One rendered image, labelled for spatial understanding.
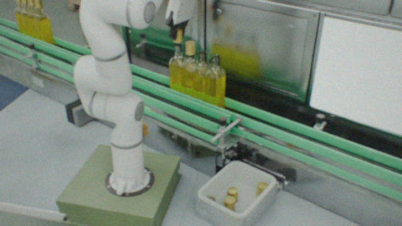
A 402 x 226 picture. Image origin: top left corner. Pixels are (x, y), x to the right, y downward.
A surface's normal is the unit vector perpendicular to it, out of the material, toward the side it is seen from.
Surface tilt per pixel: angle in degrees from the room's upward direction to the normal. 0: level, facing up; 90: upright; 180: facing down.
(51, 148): 0
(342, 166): 90
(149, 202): 2
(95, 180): 2
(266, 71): 90
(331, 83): 90
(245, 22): 90
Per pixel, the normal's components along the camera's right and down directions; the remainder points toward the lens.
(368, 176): -0.61, 0.41
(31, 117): 0.00, -0.86
